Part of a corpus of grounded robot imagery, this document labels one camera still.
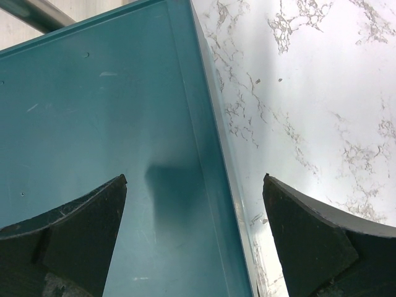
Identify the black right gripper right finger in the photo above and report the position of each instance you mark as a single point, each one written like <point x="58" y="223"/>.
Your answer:
<point x="325" y="251"/>

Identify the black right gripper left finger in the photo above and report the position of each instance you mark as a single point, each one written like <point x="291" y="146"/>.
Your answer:
<point x="65" y="251"/>

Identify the teal drawer organizer box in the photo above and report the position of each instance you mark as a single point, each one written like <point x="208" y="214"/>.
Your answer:
<point x="130" y="91"/>

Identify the white wooden shelf table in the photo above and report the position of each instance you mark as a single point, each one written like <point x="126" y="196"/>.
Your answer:
<point x="24" y="20"/>

